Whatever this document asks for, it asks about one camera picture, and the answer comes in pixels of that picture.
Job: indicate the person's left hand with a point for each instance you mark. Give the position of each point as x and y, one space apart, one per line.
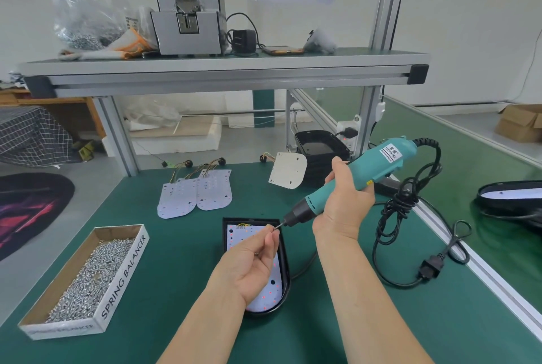
243 266

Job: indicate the person's right hand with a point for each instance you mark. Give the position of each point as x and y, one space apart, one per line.
343 211

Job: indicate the person's right thumb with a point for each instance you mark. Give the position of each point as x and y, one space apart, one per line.
342 175

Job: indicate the person's left thumb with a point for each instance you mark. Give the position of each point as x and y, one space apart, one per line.
270 247

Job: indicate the teal electric screwdriver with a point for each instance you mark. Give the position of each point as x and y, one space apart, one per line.
381 162

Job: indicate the person's right forearm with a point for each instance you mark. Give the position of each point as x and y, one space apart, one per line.
364 304

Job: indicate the person's left forearm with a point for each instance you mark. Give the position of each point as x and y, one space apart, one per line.
203 330

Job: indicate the stack of black lamp housings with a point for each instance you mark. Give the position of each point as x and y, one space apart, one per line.
315 150

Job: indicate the black lamp housing with board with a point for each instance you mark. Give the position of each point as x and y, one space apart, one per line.
281 287

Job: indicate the white power strip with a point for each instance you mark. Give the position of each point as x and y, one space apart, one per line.
349 133

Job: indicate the white metal plate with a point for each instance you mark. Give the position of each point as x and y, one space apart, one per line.
288 169

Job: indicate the white LED circuit board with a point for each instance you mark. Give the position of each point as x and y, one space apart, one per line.
215 192
175 200

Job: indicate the crumpled clear plastic bag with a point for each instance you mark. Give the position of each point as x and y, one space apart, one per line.
321 41

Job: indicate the smartphone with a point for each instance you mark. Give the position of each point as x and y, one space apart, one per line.
283 50

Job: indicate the white cardboard box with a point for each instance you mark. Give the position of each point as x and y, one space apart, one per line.
122 279

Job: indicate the black power adapter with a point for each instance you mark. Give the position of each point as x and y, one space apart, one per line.
244 41

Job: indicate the pile of silver screws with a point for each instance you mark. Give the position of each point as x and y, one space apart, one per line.
89 279

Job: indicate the brown cardboard box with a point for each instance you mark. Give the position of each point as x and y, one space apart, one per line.
520 122

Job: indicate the grey screw feeder machine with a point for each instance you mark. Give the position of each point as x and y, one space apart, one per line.
188 31

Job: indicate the dark oval rug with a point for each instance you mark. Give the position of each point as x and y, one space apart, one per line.
29 211

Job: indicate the black checked cloth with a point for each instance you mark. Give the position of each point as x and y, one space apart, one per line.
31 135

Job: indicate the wooden table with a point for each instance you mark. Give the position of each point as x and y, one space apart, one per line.
46 107

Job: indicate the clear bag of screws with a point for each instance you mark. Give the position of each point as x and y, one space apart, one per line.
91 16

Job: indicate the aluminium frame shelf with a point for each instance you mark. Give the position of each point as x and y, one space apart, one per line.
220 71

